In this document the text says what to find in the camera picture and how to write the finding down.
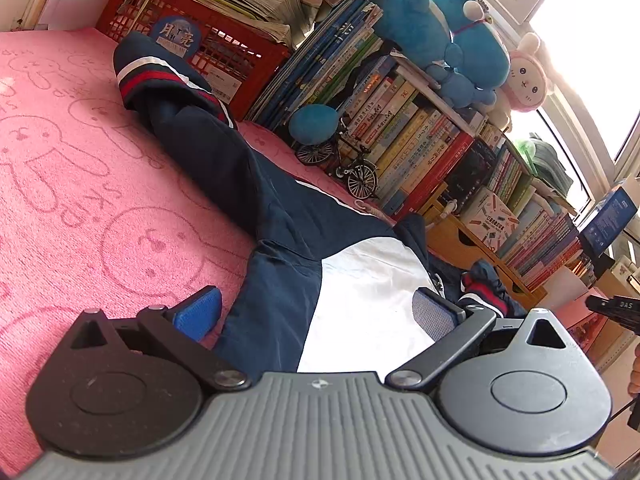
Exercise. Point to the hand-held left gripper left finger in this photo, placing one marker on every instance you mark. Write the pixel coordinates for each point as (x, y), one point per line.
(197, 314)

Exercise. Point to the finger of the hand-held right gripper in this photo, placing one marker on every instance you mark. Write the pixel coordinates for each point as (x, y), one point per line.
(612, 309)

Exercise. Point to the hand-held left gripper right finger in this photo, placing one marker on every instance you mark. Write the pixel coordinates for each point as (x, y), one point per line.
(436, 314)

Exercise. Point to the navy and white jacket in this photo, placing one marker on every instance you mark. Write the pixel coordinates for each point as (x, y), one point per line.
(280, 210)

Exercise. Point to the person's right hand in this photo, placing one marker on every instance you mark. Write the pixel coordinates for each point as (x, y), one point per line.
(635, 374)

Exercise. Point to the pink box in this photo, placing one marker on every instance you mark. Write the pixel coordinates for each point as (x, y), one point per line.
(570, 310)

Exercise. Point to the wooden desk shelf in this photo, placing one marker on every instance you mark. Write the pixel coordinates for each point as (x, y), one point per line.
(465, 245)

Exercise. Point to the dark blue box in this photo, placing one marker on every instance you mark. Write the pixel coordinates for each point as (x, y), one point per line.
(607, 220)

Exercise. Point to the white printed box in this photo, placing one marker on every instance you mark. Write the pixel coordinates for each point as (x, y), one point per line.
(492, 222)

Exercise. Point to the green grey cloth bundle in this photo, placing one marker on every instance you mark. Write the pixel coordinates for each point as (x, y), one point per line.
(547, 160)

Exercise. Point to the black model bicycle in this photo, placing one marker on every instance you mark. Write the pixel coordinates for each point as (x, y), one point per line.
(357, 170)

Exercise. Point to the pink bunny print blanket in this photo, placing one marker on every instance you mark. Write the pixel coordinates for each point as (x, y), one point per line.
(75, 185)

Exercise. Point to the row of colourful books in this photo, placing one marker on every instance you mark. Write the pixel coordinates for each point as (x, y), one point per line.
(425, 135)

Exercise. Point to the blue round plush ball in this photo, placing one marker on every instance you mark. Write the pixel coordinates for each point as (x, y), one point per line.
(314, 123)

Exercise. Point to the pink bunny plush toy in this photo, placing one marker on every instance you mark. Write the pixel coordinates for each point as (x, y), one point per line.
(525, 80)

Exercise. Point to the red plastic crate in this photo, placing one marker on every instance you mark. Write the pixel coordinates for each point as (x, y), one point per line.
(240, 55)

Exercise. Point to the light blue plush toy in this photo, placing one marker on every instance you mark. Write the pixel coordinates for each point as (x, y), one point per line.
(470, 40)

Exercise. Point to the blue round hand fan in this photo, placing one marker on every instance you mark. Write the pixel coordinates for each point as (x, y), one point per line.
(175, 36)

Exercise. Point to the stack of thin blue books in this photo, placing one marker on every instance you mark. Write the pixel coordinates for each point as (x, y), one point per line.
(320, 60)

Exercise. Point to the dark blue plush toy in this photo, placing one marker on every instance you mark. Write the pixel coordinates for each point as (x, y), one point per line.
(415, 25)

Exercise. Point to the white window frame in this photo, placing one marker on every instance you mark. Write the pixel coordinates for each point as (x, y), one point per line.
(530, 5)

